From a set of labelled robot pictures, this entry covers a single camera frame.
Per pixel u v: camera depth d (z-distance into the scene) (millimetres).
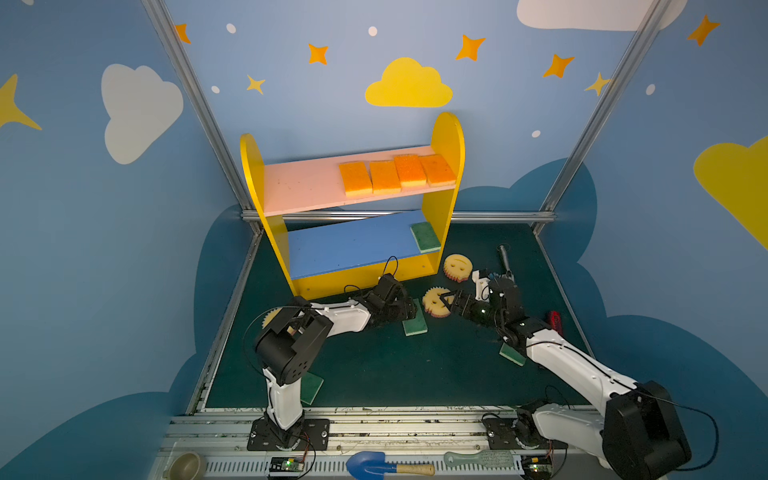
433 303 955
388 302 775
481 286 765
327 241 984
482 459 705
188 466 690
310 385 812
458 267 1064
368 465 711
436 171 773
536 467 718
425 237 979
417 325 931
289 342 495
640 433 406
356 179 747
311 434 745
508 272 1054
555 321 907
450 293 803
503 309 650
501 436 739
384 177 750
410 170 769
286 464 713
